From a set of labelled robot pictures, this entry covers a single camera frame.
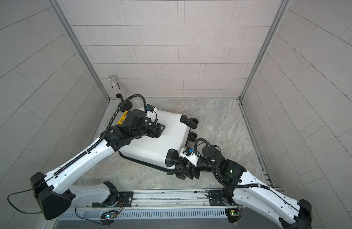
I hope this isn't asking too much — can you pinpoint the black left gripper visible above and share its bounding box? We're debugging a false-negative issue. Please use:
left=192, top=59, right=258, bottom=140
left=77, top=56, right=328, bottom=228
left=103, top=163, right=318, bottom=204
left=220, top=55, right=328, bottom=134
left=130, top=120, right=167, bottom=140

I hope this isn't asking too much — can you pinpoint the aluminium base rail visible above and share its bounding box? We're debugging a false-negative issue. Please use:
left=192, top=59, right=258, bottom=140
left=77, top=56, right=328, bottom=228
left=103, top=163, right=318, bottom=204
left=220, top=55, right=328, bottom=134
left=47, top=187, right=288, bottom=221

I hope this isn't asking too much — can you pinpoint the white vented cable duct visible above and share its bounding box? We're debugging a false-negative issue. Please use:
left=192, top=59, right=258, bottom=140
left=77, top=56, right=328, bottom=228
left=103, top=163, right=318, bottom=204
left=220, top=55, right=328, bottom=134
left=58, top=208, right=227, bottom=221

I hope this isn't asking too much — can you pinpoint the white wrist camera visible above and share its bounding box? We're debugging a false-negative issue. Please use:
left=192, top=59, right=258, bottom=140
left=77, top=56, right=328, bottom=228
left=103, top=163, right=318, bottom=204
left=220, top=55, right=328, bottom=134
left=179, top=146, right=199, bottom=167
left=146, top=104, right=157, bottom=119

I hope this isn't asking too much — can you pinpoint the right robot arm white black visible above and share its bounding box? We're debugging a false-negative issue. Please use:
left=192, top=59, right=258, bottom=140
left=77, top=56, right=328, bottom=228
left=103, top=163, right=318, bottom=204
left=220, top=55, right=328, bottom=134
left=179, top=138, right=312, bottom=229

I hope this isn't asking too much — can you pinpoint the green circuit board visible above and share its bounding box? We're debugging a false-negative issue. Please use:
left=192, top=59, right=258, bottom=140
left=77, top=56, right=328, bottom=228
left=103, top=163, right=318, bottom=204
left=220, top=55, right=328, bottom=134
left=100, top=210, right=118, bottom=221
left=225, top=209, right=241, bottom=223

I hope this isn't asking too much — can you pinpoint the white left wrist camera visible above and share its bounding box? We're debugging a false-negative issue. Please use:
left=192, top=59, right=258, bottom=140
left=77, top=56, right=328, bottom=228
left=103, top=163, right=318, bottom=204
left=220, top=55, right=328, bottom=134
left=146, top=104, right=157, bottom=119

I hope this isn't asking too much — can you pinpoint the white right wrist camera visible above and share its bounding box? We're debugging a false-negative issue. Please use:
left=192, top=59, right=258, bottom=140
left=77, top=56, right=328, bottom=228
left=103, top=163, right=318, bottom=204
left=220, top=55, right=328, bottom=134
left=179, top=146, right=199, bottom=167

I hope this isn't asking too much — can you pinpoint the left green circuit board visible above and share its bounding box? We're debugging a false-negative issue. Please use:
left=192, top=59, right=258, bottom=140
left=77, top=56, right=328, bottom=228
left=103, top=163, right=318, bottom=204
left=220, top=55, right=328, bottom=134
left=100, top=210, right=118, bottom=221

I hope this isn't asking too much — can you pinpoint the black stand with clear tube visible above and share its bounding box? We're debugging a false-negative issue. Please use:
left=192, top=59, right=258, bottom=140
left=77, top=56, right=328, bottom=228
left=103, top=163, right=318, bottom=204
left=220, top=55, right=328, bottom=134
left=109, top=74, right=133, bottom=112

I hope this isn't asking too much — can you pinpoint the right green circuit board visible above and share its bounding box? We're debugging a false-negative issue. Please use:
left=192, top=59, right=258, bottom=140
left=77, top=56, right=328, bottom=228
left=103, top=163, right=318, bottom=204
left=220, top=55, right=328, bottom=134
left=225, top=209, right=241, bottom=223

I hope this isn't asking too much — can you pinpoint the white hard-shell suitcase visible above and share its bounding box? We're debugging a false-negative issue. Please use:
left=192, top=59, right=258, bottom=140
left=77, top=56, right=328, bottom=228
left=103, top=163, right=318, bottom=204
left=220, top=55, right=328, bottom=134
left=118, top=109, right=199, bottom=179

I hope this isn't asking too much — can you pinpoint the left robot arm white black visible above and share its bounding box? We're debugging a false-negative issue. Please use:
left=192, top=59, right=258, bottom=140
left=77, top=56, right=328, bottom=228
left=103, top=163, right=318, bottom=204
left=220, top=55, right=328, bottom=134
left=30, top=94, right=158, bottom=219

